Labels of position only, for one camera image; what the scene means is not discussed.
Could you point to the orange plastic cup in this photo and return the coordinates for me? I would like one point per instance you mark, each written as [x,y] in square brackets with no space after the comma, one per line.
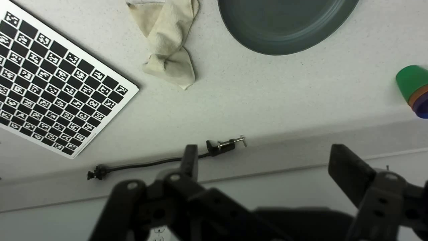
[422,96]

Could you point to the green plastic cup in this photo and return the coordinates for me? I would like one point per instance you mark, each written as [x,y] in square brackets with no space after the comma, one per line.
[413,81]

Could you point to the white cloth towel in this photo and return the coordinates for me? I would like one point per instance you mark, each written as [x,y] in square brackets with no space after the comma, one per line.
[168,41]

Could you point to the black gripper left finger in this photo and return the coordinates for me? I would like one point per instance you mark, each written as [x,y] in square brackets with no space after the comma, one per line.
[188,209]

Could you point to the blue plastic cup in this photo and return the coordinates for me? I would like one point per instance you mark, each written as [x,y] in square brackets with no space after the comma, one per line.
[423,109]

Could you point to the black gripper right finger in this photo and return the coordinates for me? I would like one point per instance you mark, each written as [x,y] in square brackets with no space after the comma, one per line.
[383,201]

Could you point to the black white checkerboard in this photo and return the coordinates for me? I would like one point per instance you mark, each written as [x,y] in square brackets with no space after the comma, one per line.
[54,85]

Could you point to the dark green plate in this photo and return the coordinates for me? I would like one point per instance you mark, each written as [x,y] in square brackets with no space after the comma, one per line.
[286,22]

